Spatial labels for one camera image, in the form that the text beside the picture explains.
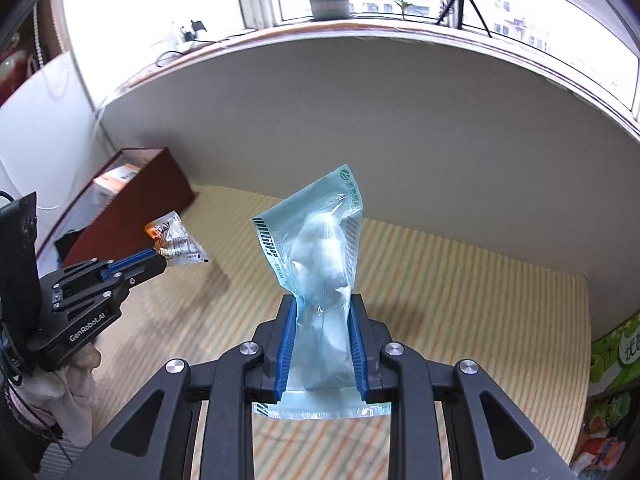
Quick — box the red cardboard box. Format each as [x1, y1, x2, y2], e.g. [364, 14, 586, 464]
[37, 148, 195, 275]

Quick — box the green printed package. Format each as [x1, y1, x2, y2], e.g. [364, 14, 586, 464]
[585, 312, 639, 434]

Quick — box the small snack packet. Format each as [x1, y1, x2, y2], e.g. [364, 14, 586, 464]
[144, 211, 209, 266]

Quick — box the black charger on sill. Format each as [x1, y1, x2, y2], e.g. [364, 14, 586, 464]
[180, 21, 206, 42]

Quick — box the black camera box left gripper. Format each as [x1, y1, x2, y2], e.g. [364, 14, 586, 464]
[1, 192, 42, 360]

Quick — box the orange tissue pack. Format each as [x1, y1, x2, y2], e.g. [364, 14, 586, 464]
[93, 164, 141, 196]

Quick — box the white gloved left hand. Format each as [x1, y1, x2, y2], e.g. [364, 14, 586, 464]
[10, 344, 102, 446]

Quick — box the teal pouch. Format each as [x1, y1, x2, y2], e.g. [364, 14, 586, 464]
[252, 165, 392, 420]

